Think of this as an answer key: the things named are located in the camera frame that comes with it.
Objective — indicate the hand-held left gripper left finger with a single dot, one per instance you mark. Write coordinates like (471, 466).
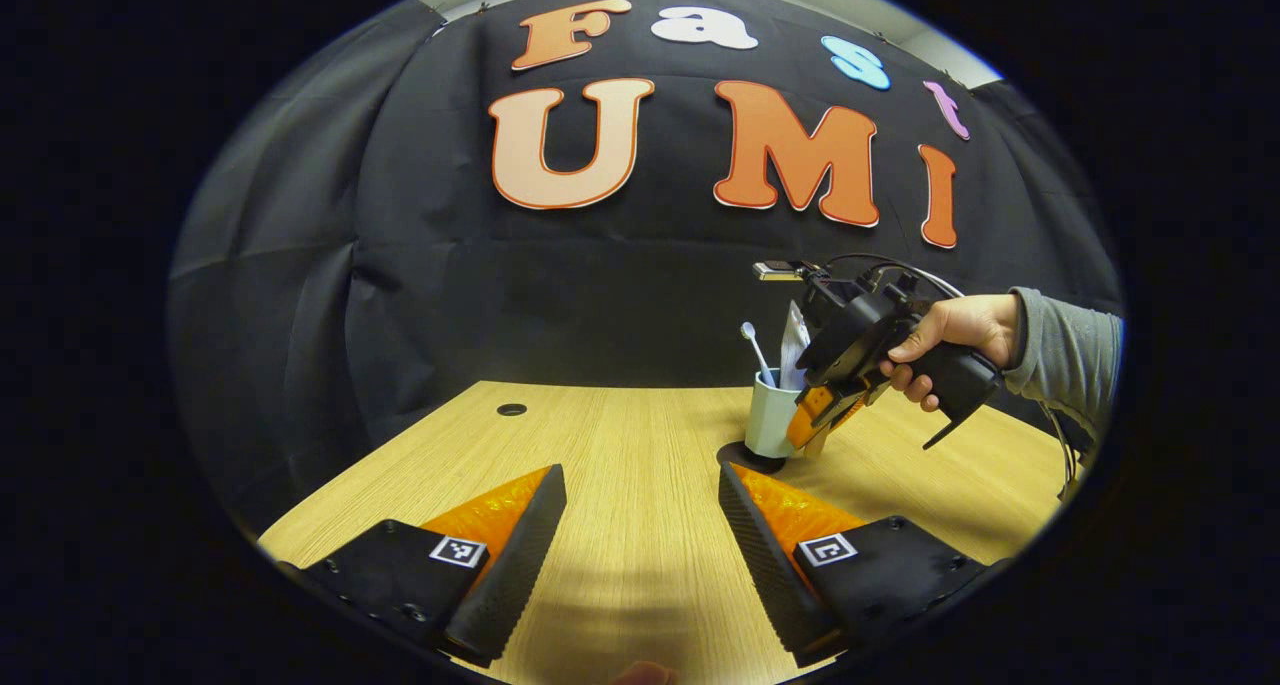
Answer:
(525, 565)

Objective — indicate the white toothpaste tube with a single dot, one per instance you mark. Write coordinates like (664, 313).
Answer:
(795, 340)

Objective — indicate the black backdrop cloth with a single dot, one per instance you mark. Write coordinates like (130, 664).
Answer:
(450, 295)

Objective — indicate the white toothbrush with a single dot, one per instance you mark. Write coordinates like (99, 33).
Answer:
(756, 350)

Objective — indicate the dark round coaster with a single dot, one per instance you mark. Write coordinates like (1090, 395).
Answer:
(735, 456)

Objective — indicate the wooden desktop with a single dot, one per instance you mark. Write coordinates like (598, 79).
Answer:
(620, 445)

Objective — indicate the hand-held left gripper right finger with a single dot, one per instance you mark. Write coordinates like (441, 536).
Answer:
(760, 565)

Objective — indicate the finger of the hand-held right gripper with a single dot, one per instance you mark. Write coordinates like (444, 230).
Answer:
(808, 420)
(855, 405)

